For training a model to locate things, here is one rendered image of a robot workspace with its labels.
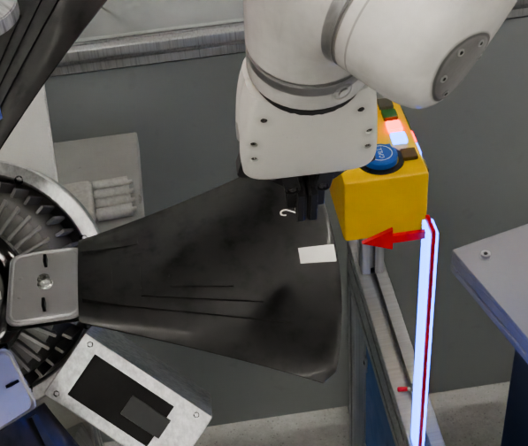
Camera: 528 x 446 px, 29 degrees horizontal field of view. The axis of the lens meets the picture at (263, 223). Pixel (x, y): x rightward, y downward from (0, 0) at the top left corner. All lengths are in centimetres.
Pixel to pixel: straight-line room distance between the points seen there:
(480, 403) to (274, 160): 164
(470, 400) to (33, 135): 143
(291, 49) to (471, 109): 117
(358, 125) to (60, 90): 97
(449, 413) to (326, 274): 143
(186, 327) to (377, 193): 39
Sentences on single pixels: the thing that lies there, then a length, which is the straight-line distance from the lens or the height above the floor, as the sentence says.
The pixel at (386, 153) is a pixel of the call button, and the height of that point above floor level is 108.
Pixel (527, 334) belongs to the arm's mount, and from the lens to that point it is 116.
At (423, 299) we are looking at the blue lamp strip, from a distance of 99.
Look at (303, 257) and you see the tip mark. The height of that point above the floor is 119.
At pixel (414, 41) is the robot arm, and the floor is 152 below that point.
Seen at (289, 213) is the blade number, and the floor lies 120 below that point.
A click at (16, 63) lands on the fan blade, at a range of 91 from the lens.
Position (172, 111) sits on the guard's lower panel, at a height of 87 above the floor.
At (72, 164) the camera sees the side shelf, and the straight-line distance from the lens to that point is 160.
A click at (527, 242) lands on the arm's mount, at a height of 96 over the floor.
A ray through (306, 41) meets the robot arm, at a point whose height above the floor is 149.
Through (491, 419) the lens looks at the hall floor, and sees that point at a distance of 231.
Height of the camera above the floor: 181
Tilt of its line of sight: 41 degrees down
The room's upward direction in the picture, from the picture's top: 5 degrees counter-clockwise
